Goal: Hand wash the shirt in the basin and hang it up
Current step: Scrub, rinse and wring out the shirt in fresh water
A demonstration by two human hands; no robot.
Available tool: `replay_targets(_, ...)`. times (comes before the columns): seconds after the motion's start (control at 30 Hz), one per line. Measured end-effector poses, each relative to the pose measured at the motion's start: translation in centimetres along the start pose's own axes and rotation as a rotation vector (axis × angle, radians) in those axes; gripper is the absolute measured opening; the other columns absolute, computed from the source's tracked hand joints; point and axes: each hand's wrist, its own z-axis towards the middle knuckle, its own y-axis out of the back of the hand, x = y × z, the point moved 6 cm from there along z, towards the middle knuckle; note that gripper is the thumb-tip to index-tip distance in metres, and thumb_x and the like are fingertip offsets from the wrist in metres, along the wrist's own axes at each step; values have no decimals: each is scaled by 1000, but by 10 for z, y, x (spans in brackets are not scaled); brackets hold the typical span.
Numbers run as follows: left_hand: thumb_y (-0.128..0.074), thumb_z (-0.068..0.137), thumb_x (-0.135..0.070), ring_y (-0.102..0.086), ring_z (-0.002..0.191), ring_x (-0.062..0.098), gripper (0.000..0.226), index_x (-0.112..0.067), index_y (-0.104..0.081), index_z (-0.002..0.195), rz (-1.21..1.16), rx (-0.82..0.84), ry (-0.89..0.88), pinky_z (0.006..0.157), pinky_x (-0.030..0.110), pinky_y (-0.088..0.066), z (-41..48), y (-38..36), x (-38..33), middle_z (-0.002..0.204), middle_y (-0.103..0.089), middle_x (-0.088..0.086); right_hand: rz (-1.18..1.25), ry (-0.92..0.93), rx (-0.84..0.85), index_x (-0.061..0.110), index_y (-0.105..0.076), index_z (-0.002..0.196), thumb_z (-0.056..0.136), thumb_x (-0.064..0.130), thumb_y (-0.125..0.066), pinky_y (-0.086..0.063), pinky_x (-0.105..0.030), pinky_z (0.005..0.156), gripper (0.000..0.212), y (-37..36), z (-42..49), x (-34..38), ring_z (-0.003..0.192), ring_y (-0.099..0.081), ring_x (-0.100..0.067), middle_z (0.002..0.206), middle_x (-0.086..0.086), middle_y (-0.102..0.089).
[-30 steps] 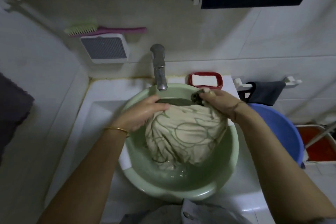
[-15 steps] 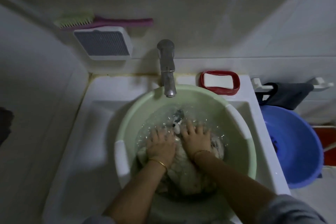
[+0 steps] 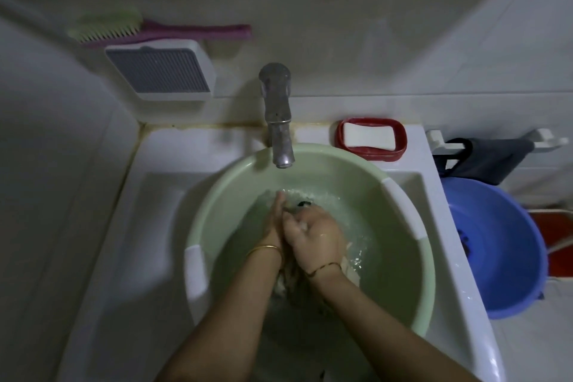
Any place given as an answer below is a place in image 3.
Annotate person's right hand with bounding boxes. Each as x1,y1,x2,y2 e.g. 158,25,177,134
281,204,348,278

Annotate person's left hand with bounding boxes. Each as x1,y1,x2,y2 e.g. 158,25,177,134
257,190,287,261

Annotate cream leaf-patterned clothes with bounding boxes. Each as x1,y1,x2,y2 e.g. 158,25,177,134
273,200,362,306

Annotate light green plastic basin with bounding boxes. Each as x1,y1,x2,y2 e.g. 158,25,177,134
183,143,436,382

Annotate metal faucet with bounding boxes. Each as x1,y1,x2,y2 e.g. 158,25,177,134
258,62,296,170

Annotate white soap bar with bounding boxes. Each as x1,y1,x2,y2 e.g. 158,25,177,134
343,122,396,150

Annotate red soap dish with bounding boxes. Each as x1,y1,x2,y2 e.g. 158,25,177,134
334,118,408,161

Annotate person's left forearm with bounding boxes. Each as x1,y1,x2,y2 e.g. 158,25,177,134
154,249,284,382

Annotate person's right forearm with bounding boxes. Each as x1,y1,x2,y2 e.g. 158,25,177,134
306,265,482,382

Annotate gold bangle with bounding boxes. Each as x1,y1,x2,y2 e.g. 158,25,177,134
246,244,284,264

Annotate white ceramic sink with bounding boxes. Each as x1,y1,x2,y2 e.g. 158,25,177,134
56,124,507,382

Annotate blue plastic basin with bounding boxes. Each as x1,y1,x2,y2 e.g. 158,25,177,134
440,177,550,321

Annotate dark grey cloth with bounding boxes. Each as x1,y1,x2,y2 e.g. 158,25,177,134
434,138,536,187

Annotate green and pink scrub brush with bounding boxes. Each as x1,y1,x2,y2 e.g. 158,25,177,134
67,8,252,44

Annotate red bucket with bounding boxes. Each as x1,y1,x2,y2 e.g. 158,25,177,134
528,210,573,278

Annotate thin cord bracelet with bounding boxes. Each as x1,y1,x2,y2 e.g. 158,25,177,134
306,262,343,279

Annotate white wall box grey ribbed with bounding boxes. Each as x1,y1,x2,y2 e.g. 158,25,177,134
103,39,218,102

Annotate white wall towel rack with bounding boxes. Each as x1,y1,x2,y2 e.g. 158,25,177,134
425,128,569,156

